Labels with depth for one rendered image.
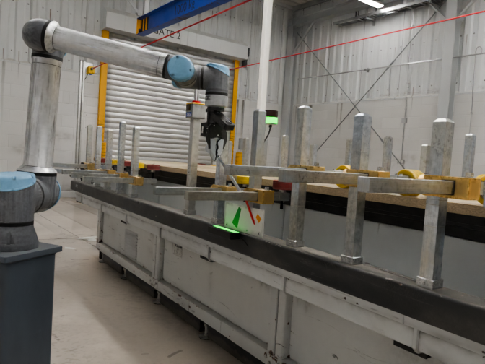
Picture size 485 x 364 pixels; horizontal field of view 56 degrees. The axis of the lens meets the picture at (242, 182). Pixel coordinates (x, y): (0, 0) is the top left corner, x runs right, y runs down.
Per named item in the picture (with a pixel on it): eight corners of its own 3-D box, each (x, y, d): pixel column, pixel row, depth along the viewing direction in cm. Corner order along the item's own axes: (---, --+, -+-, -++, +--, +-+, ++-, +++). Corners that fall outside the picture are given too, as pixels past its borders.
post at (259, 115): (250, 237, 170) (259, 108, 168) (245, 235, 173) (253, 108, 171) (258, 237, 172) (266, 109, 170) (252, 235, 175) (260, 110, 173)
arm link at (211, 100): (232, 96, 180) (211, 93, 174) (231, 109, 180) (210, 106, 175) (220, 98, 187) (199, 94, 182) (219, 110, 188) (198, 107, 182)
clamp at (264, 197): (263, 204, 163) (263, 190, 163) (241, 200, 174) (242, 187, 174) (275, 204, 166) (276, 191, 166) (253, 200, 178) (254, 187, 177)
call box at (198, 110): (192, 118, 208) (193, 102, 207) (185, 119, 213) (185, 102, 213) (205, 120, 212) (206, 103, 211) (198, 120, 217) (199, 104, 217)
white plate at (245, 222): (261, 237, 163) (263, 210, 162) (223, 226, 184) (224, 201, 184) (263, 237, 163) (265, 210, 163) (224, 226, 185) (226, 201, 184)
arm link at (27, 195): (-22, 221, 160) (-20, 171, 159) (4, 215, 177) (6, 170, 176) (22, 224, 160) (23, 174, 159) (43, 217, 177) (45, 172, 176)
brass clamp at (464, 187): (466, 200, 100) (468, 178, 100) (413, 194, 112) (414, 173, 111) (481, 200, 104) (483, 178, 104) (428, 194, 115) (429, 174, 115)
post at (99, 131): (94, 191, 336) (97, 126, 333) (93, 191, 338) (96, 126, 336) (99, 191, 337) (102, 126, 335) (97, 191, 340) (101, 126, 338)
